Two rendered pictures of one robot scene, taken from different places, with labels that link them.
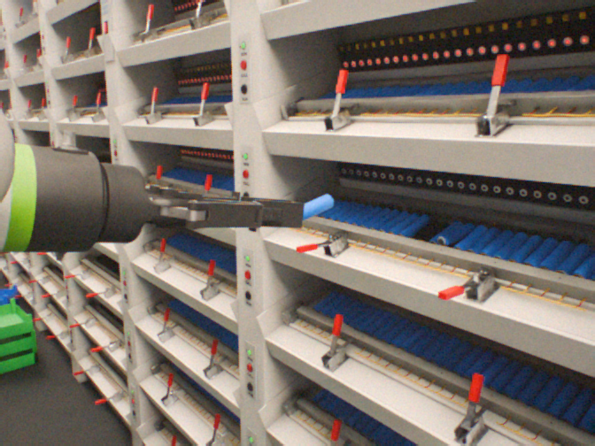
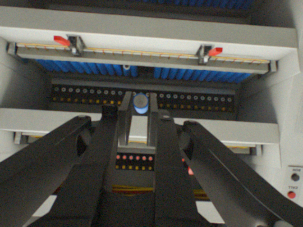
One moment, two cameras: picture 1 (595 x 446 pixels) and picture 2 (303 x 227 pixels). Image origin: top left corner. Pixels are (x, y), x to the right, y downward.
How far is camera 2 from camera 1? 55 cm
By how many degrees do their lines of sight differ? 54
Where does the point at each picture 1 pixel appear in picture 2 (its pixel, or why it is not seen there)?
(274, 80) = (263, 174)
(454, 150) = not seen: hidden behind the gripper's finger
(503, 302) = not seen: hidden behind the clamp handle
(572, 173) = (26, 115)
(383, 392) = not seen: outside the picture
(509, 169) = (60, 116)
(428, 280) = (114, 41)
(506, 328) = (47, 21)
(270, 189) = (282, 93)
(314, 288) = (265, 7)
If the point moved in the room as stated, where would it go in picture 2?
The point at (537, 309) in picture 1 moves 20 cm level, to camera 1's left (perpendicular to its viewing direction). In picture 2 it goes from (41, 38) to (70, 13)
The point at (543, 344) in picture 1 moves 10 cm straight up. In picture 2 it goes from (25, 17) to (28, 71)
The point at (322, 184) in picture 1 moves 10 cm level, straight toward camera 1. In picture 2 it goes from (248, 91) to (233, 90)
